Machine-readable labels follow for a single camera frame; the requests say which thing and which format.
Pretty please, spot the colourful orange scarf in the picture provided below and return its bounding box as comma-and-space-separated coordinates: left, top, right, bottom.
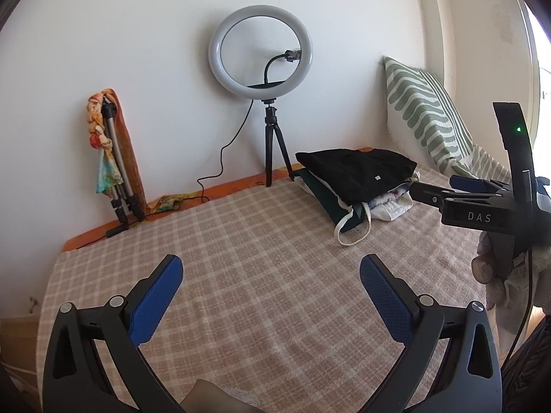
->
88, 88, 207, 220

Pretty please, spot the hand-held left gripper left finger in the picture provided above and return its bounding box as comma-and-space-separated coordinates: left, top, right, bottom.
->
42, 255, 184, 413

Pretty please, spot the pink checked blanket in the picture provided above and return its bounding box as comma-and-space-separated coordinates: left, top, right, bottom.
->
37, 146, 517, 413

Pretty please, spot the white folded garment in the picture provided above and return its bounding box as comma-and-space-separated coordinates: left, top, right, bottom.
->
370, 198, 414, 222

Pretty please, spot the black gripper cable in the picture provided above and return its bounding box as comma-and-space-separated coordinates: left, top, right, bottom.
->
501, 172, 543, 368

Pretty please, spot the black power cable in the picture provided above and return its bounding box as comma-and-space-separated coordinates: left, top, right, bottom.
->
142, 100, 254, 220

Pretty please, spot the black garment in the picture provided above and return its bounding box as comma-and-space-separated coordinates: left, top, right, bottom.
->
295, 148, 418, 205

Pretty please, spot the white ring light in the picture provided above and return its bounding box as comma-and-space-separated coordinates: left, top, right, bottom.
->
208, 5, 313, 100

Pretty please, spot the wooden furniture panel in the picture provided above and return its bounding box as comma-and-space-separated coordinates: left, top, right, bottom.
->
0, 315, 44, 396

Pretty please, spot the bright window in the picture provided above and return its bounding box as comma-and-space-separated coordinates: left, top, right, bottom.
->
523, 0, 551, 151

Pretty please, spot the person's dark clothing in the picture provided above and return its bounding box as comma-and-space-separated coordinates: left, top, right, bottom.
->
501, 322, 551, 413

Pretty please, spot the floral print garment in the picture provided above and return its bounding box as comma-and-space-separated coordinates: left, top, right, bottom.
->
374, 183, 420, 207

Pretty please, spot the small black tripod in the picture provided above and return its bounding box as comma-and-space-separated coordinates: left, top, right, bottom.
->
260, 99, 298, 188

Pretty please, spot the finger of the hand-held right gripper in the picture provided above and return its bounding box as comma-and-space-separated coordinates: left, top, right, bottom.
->
408, 182, 459, 212
449, 174, 513, 197

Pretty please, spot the person's right hand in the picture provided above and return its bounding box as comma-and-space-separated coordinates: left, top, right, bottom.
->
471, 232, 526, 310

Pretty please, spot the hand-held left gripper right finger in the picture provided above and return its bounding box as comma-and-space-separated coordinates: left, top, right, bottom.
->
359, 254, 503, 413

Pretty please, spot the green striped pillow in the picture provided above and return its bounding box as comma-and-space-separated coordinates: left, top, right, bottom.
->
383, 56, 515, 181

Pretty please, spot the folded silver tripod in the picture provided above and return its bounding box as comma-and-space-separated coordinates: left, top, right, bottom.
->
100, 101, 145, 238

